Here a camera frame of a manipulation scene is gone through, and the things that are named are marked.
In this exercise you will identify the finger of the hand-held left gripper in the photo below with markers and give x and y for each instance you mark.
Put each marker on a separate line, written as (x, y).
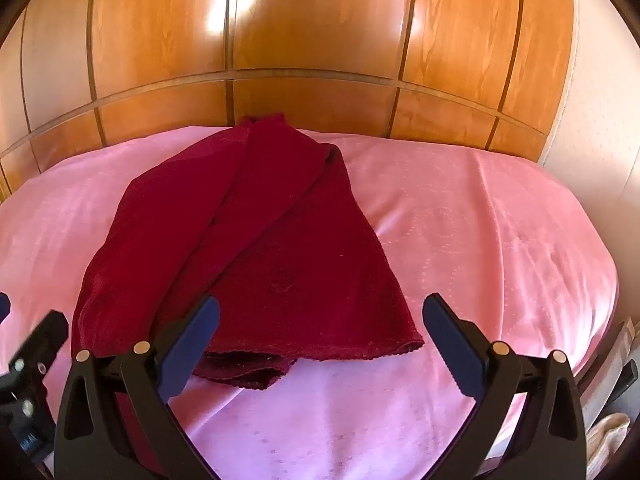
(3, 307)
(47, 332)

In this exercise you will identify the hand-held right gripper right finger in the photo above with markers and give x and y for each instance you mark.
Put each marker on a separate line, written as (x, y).
(452, 347)

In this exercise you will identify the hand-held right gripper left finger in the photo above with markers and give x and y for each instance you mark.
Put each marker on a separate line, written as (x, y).
(192, 345)

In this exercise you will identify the dark red cloth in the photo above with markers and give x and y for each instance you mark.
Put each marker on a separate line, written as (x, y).
(275, 260)

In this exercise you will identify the pink bedspread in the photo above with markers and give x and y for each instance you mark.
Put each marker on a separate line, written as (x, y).
(475, 235)

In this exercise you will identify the beige cloth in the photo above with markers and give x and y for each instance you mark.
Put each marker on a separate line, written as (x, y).
(607, 432)

